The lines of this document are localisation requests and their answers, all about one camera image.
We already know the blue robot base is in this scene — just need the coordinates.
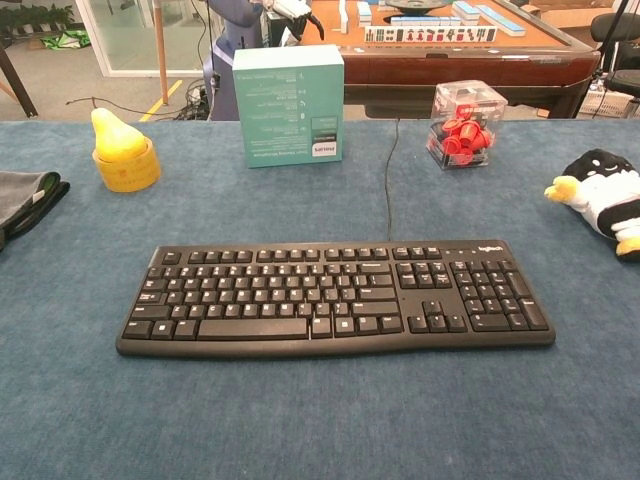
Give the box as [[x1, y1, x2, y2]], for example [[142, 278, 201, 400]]
[[202, 0, 271, 122]]

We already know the black keyboard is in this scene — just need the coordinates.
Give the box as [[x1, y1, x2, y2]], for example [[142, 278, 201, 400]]
[[115, 238, 557, 359]]

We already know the green cardboard box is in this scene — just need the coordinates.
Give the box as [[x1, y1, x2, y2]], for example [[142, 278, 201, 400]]
[[231, 43, 346, 170]]

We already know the clear box of red pieces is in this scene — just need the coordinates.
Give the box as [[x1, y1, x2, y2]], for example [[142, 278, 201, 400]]
[[425, 79, 510, 172]]

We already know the blue table mat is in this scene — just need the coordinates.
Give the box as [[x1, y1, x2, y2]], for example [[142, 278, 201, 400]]
[[0, 118, 640, 480]]

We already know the yellow tape roll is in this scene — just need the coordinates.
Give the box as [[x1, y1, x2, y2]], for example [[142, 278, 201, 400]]
[[91, 136, 163, 194]]

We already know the yellow pear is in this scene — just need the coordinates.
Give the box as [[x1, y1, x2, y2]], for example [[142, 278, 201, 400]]
[[90, 106, 148, 163]]

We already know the row of mahjong tiles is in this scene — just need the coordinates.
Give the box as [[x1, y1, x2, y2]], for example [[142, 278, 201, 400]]
[[363, 24, 499, 44]]

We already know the brown mahjong table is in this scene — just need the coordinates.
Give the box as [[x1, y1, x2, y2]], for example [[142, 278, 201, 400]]
[[299, 0, 602, 120]]

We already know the black and white plush toy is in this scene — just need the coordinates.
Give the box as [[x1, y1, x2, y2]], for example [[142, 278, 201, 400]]
[[543, 148, 640, 263]]

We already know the folded grey cloth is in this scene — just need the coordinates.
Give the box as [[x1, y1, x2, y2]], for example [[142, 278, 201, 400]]
[[0, 170, 71, 252]]

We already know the thin black cable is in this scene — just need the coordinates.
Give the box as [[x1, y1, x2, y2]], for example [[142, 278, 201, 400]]
[[383, 116, 402, 242]]

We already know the tangle of black cables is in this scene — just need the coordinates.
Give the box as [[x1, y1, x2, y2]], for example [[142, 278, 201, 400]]
[[172, 79, 210, 121]]

